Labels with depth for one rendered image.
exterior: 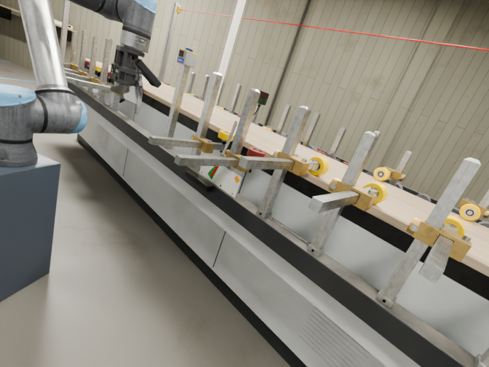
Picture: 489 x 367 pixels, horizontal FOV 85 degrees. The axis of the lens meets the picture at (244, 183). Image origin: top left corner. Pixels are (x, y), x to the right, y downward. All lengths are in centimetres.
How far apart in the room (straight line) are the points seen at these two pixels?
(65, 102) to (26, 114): 16
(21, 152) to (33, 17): 54
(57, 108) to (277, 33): 442
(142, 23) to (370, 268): 116
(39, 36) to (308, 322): 165
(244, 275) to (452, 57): 481
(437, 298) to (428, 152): 445
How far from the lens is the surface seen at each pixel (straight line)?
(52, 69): 143
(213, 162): 104
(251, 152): 119
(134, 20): 103
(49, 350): 143
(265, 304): 149
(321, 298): 105
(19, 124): 129
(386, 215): 108
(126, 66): 105
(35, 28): 149
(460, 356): 98
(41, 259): 162
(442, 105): 546
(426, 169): 551
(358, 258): 117
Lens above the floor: 114
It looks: 18 degrees down
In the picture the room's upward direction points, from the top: 19 degrees clockwise
